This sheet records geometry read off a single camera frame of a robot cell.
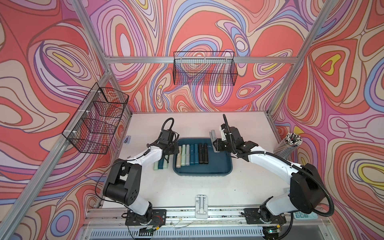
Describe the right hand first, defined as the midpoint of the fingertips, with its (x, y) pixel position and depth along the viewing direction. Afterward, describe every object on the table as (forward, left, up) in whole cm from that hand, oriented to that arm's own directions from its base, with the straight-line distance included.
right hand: (215, 146), depth 86 cm
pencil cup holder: (-2, -42, -2) cm, 42 cm away
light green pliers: (-7, +36, -8) cm, 38 cm away
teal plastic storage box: (-6, -3, -10) cm, 12 cm away
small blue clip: (+14, +58, -9) cm, 60 cm away
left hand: (+4, +23, -6) cm, 24 cm away
